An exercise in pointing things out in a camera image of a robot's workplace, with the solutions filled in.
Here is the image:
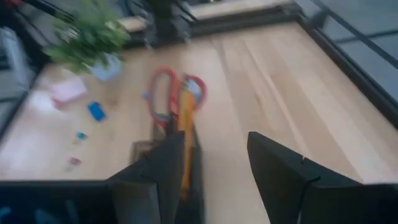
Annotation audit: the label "teal binder clip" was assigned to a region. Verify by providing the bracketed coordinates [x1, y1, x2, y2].
[73, 131, 89, 146]

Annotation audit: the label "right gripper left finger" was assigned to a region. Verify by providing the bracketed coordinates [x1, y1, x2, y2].
[0, 130, 186, 224]

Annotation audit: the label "red-handled scissors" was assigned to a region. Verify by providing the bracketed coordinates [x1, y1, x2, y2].
[146, 67, 208, 131]

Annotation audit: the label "blue eraser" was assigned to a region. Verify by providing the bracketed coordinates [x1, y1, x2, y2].
[86, 101, 107, 122]

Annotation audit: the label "green potted plant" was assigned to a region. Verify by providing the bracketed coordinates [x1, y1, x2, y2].
[43, 0, 131, 82]

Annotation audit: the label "pink binder clip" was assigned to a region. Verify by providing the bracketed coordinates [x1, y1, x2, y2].
[65, 157, 82, 172]

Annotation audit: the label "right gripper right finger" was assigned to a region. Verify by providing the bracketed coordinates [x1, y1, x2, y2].
[247, 131, 398, 224]

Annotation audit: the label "pink sticky note pad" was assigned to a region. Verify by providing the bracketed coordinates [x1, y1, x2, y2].
[49, 76, 90, 110]

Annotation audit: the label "orange pencil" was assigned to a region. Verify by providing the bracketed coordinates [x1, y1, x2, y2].
[178, 88, 197, 200]

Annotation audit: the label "black aluminium table frame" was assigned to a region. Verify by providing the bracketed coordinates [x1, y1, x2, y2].
[0, 0, 398, 141]

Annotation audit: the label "black mesh desk organizer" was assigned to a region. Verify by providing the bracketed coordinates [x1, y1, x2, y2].
[129, 119, 206, 224]

